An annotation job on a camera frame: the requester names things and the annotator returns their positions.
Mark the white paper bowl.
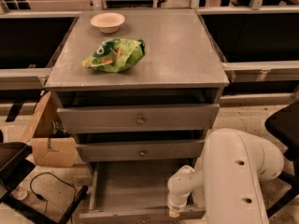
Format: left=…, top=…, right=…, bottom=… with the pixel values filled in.
left=91, top=13, right=125, bottom=34

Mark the black cable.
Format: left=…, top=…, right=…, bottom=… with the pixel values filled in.
left=29, top=171, right=78, bottom=224

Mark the grey drawer cabinet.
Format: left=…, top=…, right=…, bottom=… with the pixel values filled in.
left=43, top=8, right=231, bottom=185

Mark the brown cardboard box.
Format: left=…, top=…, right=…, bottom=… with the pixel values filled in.
left=21, top=92, right=80, bottom=167

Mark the grey top drawer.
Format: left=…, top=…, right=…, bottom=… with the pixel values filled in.
left=57, top=104, right=220, bottom=133

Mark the black office chair right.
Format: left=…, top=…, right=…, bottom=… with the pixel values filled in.
left=264, top=100, right=299, bottom=219

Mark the grey bottom drawer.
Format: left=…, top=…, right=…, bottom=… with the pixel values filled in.
left=79, top=160, right=205, bottom=224

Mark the grey middle drawer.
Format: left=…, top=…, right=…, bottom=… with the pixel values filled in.
left=77, top=140, right=204, bottom=162

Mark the black chair left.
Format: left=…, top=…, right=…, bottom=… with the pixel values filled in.
left=0, top=131, right=88, bottom=224

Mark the grey drawer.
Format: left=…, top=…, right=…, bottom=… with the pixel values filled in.
left=79, top=160, right=205, bottom=224
left=57, top=104, right=220, bottom=133
left=77, top=140, right=204, bottom=162

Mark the green chip bag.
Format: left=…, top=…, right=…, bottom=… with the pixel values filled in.
left=81, top=38, right=145, bottom=73

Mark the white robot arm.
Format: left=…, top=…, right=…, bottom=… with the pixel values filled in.
left=167, top=128, right=284, bottom=224

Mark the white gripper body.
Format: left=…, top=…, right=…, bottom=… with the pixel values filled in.
left=167, top=165, right=203, bottom=213

